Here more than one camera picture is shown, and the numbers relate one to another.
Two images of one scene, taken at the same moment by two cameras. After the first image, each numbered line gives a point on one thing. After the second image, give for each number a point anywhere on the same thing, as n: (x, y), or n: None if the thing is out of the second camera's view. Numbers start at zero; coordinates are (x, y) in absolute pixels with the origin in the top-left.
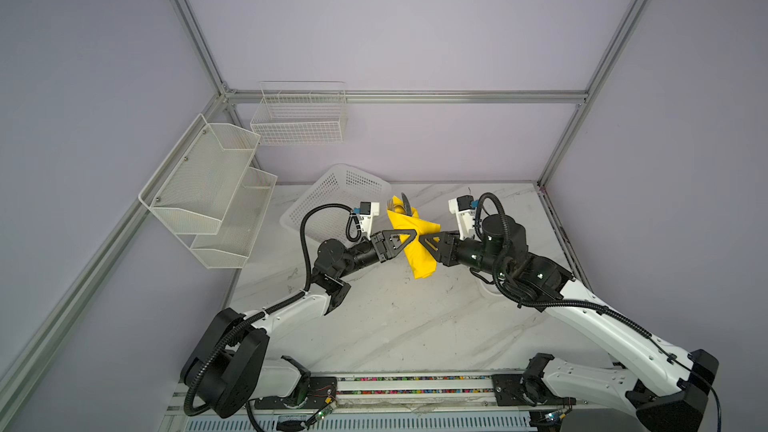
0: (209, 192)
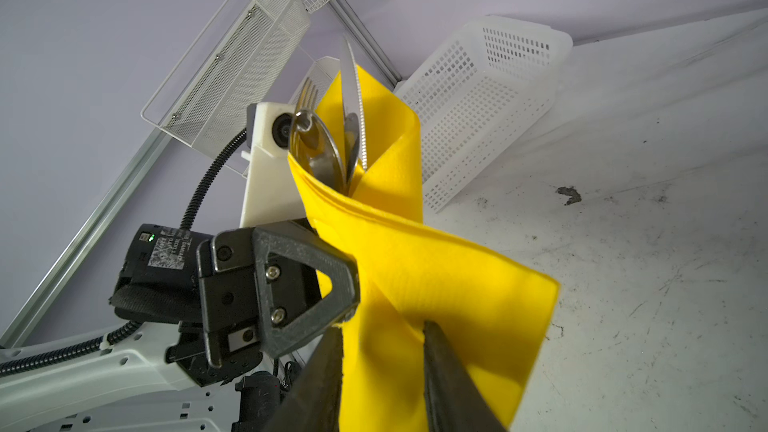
0: (234, 65)
